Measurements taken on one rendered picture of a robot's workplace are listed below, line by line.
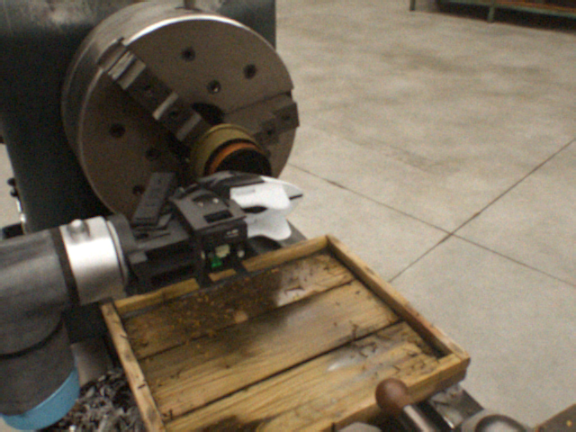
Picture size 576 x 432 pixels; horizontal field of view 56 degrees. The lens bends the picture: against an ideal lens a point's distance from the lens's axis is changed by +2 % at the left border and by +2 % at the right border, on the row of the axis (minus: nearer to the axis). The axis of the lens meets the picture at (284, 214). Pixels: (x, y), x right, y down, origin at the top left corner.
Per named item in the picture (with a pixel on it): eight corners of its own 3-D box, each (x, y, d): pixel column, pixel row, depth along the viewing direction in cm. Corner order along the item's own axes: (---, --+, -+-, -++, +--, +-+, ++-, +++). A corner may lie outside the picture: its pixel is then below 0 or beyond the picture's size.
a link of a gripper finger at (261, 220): (322, 236, 59) (247, 260, 55) (296, 211, 64) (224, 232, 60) (323, 212, 58) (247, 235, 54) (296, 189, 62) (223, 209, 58)
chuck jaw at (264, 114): (208, 105, 76) (281, 80, 80) (216, 137, 79) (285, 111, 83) (241, 132, 68) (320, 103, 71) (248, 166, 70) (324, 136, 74)
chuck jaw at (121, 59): (165, 128, 74) (96, 68, 66) (189, 102, 74) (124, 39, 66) (193, 158, 66) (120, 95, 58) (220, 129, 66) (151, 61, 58)
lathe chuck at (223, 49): (76, 223, 81) (51, -1, 66) (264, 193, 96) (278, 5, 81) (90, 254, 74) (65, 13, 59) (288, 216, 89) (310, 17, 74)
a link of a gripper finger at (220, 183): (266, 207, 59) (192, 228, 55) (259, 200, 60) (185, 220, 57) (265, 169, 56) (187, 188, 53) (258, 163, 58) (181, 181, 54)
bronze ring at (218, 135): (177, 122, 66) (205, 150, 59) (246, 111, 70) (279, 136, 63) (184, 189, 71) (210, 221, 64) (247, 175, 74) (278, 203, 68)
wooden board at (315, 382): (106, 327, 73) (101, 304, 71) (329, 252, 87) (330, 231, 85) (180, 528, 50) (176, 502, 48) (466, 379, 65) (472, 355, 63)
